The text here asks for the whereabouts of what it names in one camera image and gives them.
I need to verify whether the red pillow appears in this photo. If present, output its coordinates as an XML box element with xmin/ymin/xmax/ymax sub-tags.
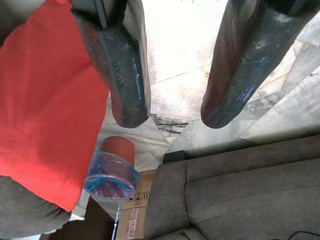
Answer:
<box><xmin>0</xmin><ymin>0</ymin><xmax>111</xmax><ymax>214</ymax></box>

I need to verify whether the grey fabric armchair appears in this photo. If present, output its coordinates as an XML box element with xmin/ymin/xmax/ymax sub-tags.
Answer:
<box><xmin>0</xmin><ymin>174</ymin><xmax>74</xmax><ymax>238</ymax></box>

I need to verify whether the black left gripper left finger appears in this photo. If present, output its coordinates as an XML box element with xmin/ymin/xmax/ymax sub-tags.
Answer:
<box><xmin>71</xmin><ymin>0</ymin><xmax>152</xmax><ymax>129</ymax></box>

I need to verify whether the red bin with blue liner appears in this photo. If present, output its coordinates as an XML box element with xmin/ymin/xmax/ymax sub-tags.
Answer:
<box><xmin>83</xmin><ymin>135</ymin><xmax>141</xmax><ymax>201</ymax></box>

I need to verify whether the grey fabric sofa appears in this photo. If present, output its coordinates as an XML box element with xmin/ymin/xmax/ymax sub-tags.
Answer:
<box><xmin>143</xmin><ymin>134</ymin><xmax>320</xmax><ymax>240</ymax></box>

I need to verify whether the thin blue rod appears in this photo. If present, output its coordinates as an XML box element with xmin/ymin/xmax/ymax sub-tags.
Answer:
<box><xmin>110</xmin><ymin>204</ymin><xmax>123</xmax><ymax>240</ymax></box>

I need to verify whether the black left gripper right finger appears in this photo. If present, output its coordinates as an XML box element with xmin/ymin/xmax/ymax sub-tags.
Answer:
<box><xmin>200</xmin><ymin>0</ymin><xmax>320</xmax><ymax>130</ymax></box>

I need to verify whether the large taped cardboard box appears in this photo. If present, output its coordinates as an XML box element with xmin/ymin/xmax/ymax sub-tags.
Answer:
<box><xmin>109</xmin><ymin>169</ymin><xmax>159</xmax><ymax>240</ymax></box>

